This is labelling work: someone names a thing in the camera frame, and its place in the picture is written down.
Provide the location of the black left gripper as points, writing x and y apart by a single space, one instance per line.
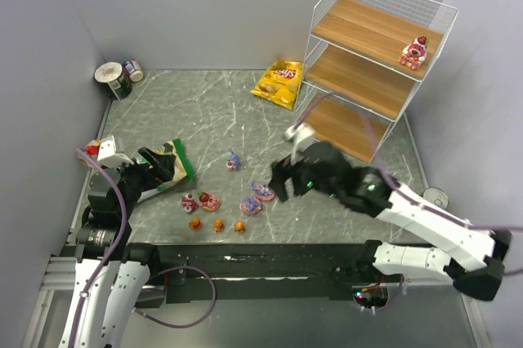
146 167

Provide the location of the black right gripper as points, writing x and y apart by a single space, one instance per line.
297 173

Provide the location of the pink bear cream hat toy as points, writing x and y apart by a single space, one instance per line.
189 203

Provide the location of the pink bear strawberry donut toy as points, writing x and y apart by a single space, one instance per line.
208 202

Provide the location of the pink bear cake toy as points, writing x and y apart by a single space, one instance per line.
414 54

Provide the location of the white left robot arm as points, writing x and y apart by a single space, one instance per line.
109 271

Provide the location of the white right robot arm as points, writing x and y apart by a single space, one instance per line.
455 252

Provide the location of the green cassava chips bag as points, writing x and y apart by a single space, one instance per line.
184 171

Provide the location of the purple bunny on pink donut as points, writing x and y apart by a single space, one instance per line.
262 191

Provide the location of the purple bunny donut toy front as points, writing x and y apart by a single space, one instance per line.
251 205

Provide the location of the purple bunny toy standing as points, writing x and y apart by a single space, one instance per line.
233 163

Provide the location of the orange bear toy left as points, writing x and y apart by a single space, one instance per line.
195 223

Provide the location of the orange bear toy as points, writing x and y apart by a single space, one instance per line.
195 223
239 227
218 225

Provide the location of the orange bear toy right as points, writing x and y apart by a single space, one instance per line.
239 227

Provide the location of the orange bear toy middle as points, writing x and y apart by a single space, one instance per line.
218 225

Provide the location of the yellow Lays chips bag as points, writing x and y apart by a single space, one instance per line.
280 83

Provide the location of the black labelled can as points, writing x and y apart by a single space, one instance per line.
111 74

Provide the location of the blue white tipped can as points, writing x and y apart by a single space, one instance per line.
133 70

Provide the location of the silver top tin can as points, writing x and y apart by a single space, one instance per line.
436 196

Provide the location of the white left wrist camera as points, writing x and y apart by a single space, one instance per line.
111 153

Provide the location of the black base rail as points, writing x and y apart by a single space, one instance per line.
234 271

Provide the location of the white wire wooden shelf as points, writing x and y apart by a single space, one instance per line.
354 88

